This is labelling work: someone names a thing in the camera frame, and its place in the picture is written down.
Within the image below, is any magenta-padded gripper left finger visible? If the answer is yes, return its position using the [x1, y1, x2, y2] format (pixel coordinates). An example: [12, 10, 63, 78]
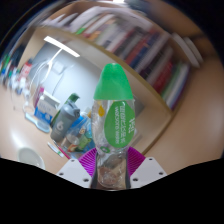
[55, 148, 98, 189]

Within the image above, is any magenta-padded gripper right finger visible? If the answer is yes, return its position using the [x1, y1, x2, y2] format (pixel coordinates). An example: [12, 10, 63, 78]
[127, 146, 168, 190]

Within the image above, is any clear green-capped water bottle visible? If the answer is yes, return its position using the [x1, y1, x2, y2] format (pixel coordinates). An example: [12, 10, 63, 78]
[92, 63, 137, 191]

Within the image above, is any pink pen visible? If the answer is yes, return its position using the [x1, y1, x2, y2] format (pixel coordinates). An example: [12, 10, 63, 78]
[58, 146, 72, 161]

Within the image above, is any white tube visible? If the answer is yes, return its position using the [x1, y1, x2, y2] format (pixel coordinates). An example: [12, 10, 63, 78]
[46, 141, 65, 159]

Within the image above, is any clear bottle with yellow cap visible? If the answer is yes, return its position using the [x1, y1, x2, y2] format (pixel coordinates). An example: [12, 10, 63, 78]
[65, 114, 95, 153]

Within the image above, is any white cup with green rim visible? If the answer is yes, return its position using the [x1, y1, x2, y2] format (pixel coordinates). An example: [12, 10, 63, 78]
[17, 147, 46, 171]

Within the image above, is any grey shaker bottle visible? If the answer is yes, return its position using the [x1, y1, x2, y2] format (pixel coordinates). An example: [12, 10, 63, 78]
[49, 102, 81, 143]

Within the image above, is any light blue brush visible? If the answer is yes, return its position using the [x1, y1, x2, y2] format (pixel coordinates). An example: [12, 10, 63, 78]
[24, 111, 51, 134]

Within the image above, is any blue and white carton box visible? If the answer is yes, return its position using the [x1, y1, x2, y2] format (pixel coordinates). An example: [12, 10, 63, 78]
[33, 91, 61, 125]

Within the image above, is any green plastic bottle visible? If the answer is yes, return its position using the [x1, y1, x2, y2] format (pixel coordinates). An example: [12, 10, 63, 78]
[50, 93, 81, 128]

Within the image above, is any pink pouch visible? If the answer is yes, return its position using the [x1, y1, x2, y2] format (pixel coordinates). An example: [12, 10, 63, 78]
[32, 85, 45, 108]

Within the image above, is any white power strip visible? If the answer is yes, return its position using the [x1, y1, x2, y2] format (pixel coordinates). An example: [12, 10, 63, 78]
[52, 60, 66, 75]

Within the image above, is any white LED light bar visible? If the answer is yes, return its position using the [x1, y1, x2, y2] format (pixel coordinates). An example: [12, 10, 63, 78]
[43, 35, 81, 59]

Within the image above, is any wooden shelf unit with books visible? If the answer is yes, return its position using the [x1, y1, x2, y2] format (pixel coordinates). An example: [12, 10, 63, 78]
[39, 0, 205, 112]

